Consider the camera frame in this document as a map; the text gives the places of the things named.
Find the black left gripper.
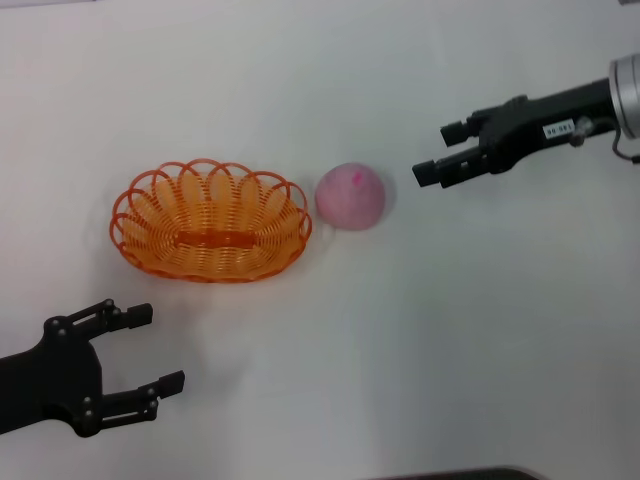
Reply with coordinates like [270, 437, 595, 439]
[0, 298, 187, 439]

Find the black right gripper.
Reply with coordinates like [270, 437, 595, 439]
[410, 77, 618, 190]

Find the pink peach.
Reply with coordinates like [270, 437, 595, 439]
[314, 162, 388, 233]

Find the orange woven plastic basket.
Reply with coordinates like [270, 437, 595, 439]
[108, 156, 314, 285]

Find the right arm cable with plug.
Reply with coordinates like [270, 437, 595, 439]
[568, 115, 640, 165]

